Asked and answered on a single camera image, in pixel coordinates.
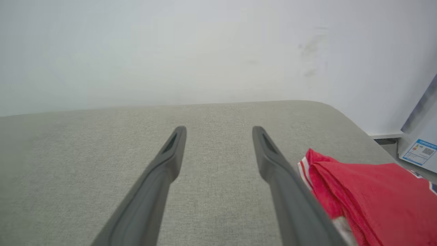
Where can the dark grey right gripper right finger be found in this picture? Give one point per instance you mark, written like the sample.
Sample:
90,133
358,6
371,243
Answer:
290,201

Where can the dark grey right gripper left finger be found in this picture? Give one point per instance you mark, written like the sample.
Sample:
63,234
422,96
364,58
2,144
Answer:
146,198

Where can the red and white basketball jersey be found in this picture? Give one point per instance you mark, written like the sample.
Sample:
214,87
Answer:
375,198

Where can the blue white energy label sticker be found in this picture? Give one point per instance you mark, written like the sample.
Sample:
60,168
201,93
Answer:
420,152

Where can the white washing machine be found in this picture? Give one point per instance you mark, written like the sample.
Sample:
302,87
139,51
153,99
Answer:
425,123

